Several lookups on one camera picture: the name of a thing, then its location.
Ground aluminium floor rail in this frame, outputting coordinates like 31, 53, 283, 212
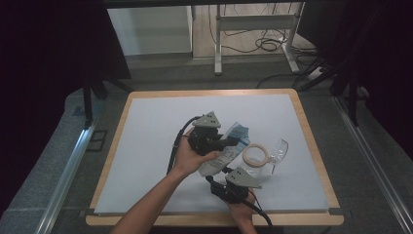
334, 96, 413, 233
34, 118, 98, 234

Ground white cabinet panel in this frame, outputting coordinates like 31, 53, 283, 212
106, 5, 194, 57

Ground white power strip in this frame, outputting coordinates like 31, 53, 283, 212
306, 66, 325, 82

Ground black metal stand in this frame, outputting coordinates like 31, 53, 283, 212
291, 58, 371, 128
82, 77, 134, 130

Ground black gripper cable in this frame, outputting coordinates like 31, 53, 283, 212
242, 189, 275, 228
166, 115, 203, 175

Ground white and blue pouch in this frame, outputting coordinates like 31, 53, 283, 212
198, 121, 251, 178

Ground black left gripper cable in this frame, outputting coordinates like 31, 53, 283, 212
166, 115, 203, 175

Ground black curtain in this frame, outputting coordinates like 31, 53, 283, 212
296, 0, 413, 160
0, 0, 132, 215

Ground white metal desk frame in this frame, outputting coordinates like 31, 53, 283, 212
213, 2, 306, 76

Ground person's right hand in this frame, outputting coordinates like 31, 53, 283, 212
227, 193, 257, 225

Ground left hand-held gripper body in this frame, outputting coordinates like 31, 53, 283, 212
187, 111, 225, 156

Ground person's left hand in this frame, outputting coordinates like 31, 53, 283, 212
170, 127, 221, 178

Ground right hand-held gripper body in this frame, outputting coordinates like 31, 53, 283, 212
211, 167, 262, 204

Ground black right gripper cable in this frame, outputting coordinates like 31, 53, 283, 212
242, 189, 275, 228

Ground white table mat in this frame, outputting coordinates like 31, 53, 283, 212
94, 94, 330, 215

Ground black floor cables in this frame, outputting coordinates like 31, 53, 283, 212
207, 3, 320, 90

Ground glass jar with hinged lid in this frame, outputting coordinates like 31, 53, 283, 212
238, 137, 290, 180

